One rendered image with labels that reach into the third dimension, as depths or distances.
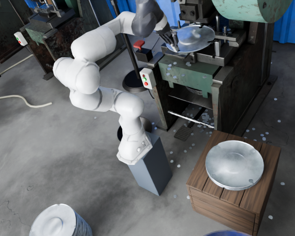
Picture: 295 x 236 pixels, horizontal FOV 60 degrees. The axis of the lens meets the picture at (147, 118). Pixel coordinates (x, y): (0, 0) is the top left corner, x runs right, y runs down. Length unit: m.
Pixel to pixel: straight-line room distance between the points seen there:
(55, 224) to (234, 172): 1.06
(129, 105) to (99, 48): 0.31
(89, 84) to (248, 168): 0.90
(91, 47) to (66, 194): 1.36
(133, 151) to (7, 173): 1.44
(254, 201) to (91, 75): 0.95
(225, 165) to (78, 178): 1.17
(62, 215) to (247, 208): 1.05
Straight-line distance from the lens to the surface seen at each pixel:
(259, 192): 1.40
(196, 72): 1.57
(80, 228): 1.71
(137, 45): 1.73
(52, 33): 2.74
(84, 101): 1.06
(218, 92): 1.50
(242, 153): 1.48
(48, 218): 1.77
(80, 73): 0.96
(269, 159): 1.51
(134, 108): 1.19
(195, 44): 1.55
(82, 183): 2.09
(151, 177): 1.61
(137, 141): 1.40
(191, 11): 1.53
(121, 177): 1.98
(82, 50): 1.00
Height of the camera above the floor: 1.60
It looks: 45 degrees down
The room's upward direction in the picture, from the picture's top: 20 degrees counter-clockwise
